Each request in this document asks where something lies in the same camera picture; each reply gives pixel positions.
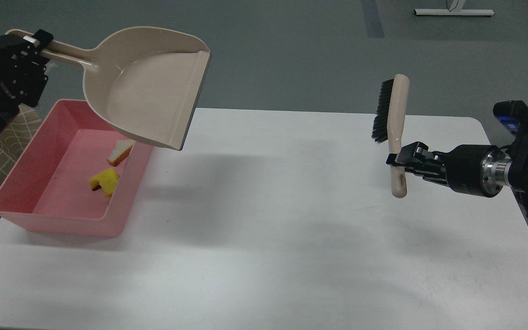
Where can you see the pink plastic bin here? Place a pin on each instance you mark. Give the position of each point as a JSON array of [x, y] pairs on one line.
[[47, 190]]

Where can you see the beige hand brush black bristles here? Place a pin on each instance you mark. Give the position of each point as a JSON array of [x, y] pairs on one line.
[[388, 126]]

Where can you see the beige plastic dustpan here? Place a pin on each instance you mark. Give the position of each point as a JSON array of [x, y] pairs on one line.
[[144, 81]]

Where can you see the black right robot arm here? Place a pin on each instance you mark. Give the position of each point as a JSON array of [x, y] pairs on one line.
[[513, 115]]

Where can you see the yellow sponge piece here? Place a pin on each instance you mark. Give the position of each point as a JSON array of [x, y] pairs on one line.
[[106, 180]]

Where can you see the white table leg base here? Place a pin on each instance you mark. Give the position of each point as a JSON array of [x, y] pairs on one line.
[[455, 9]]

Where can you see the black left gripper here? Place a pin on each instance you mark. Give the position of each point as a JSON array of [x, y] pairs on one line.
[[23, 73]]

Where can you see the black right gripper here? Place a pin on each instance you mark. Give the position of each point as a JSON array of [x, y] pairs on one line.
[[477, 170]]

